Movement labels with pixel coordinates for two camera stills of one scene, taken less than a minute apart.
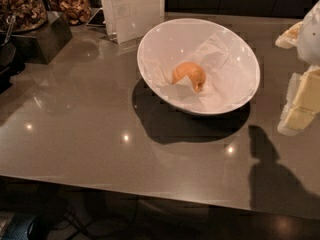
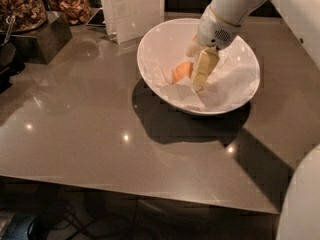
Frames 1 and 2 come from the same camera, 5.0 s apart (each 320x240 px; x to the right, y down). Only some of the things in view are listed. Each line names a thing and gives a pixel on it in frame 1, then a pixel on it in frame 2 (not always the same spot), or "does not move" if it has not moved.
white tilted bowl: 229,61 does not move
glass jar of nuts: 26,3 does not move
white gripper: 310,37 → 214,32
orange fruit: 194,72 does not move
